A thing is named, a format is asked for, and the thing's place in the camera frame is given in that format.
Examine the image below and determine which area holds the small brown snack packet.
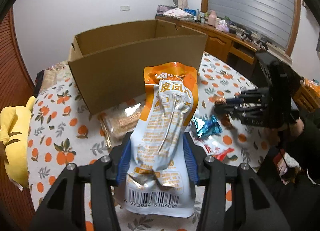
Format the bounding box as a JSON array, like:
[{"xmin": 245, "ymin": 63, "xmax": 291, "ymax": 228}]
[{"xmin": 214, "ymin": 96, "xmax": 226, "ymax": 105}]

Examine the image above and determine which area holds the orange white chicken feet packet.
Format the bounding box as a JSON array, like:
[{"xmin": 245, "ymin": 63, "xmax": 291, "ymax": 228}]
[{"xmin": 115, "ymin": 62, "xmax": 199, "ymax": 217}]

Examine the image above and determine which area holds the teal blue snack wrapper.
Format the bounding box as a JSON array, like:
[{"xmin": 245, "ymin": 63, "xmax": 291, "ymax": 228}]
[{"xmin": 193, "ymin": 115, "xmax": 222, "ymax": 138}]

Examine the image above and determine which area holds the white red snack packet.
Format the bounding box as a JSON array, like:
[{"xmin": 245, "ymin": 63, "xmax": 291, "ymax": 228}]
[{"xmin": 195, "ymin": 136, "xmax": 234, "ymax": 161}]

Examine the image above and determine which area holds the wooden sideboard cabinet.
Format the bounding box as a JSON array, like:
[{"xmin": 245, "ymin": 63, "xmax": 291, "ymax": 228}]
[{"xmin": 155, "ymin": 15, "xmax": 265, "ymax": 74}]

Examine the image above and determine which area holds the orange print tablecloth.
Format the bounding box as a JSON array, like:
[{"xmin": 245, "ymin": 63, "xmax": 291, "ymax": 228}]
[{"xmin": 27, "ymin": 53, "xmax": 270, "ymax": 207}]

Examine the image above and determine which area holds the grey window blind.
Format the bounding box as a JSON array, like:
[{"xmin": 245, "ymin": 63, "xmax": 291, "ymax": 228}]
[{"xmin": 208, "ymin": 0, "xmax": 295, "ymax": 48}]

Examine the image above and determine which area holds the pink thermos bottle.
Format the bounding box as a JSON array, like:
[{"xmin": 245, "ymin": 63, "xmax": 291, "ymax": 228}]
[{"xmin": 207, "ymin": 10, "xmax": 217, "ymax": 27}]

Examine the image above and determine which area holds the clear packed sesame cake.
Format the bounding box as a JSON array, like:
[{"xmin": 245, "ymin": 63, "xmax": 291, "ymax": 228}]
[{"xmin": 98, "ymin": 102, "xmax": 145, "ymax": 149}]

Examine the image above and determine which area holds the yellow plush toy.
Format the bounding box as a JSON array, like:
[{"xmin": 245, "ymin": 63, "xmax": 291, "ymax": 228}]
[{"xmin": 1, "ymin": 96, "xmax": 35, "ymax": 191}]

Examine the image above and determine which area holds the folded floral cloth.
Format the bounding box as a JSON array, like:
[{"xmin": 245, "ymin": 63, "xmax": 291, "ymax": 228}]
[{"xmin": 163, "ymin": 8, "xmax": 193, "ymax": 19}]

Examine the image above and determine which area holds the brown louvered wardrobe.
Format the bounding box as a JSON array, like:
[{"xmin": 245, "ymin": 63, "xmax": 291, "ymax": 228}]
[{"xmin": 1, "ymin": 9, "xmax": 35, "ymax": 230}]

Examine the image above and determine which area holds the floral bed quilt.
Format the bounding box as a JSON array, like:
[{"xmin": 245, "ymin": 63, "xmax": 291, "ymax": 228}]
[{"xmin": 34, "ymin": 61, "xmax": 71, "ymax": 97}]

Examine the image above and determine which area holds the brown cardboard box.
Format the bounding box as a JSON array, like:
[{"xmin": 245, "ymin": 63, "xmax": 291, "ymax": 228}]
[{"xmin": 68, "ymin": 20, "xmax": 207, "ymax": 115}]

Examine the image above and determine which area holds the white wall switch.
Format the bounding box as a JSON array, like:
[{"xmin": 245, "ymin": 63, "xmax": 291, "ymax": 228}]
[{"xmin": 120, "ymin": 5, "xmax": 130, "ymax": 11}]

